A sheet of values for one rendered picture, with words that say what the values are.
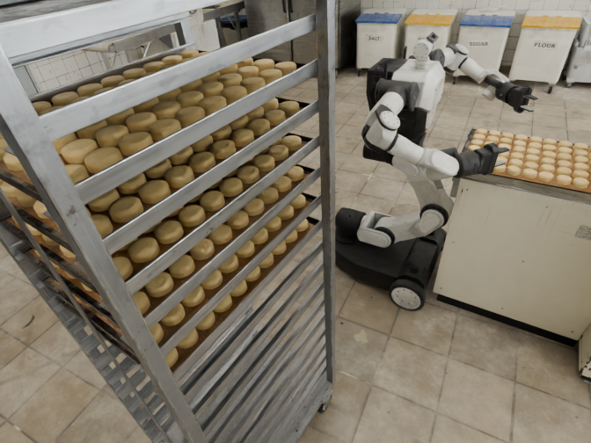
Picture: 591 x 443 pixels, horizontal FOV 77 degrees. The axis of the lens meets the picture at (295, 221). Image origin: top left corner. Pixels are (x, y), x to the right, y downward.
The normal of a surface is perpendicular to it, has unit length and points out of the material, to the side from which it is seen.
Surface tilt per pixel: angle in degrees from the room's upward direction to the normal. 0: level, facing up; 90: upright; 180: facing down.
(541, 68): 94
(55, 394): 0
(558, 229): 90
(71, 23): 90
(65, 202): 90
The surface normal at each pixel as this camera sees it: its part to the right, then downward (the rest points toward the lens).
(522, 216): -0.50, 0.57
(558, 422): -0.07, -0.78
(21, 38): 0.82, 0.31
